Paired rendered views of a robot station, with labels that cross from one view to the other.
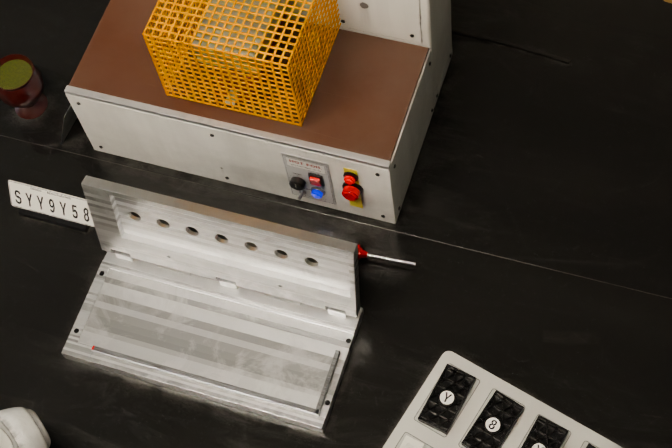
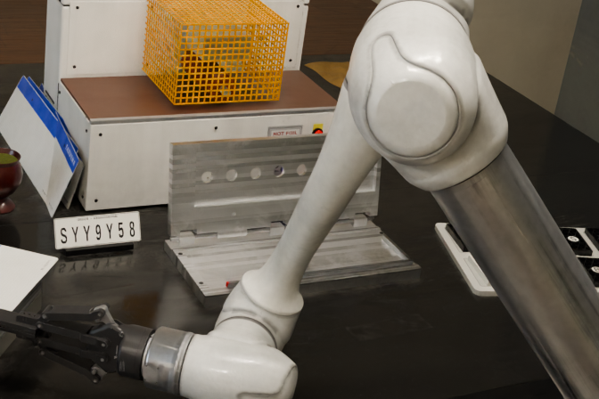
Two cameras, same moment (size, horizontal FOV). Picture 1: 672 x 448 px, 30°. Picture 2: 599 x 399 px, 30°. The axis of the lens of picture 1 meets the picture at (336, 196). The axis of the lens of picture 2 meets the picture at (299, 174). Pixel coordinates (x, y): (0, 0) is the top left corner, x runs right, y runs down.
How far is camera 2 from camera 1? 1.98 m
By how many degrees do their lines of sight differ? 53
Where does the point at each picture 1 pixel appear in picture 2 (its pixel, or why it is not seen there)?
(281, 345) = (346, 247)
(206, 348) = not seen: hidden behind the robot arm
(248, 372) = (343, 263)
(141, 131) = (149, 153)
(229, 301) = not seen: hidden behind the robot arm
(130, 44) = (110, 97)
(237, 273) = (291, 206)
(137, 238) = (206, 205)
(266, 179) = not seen: hidden behind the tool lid
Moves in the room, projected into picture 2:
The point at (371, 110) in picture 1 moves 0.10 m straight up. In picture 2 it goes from (304, 93) to (310, 49)
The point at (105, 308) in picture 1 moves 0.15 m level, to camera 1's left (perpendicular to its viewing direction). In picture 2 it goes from (206, 268) to (148, 297)
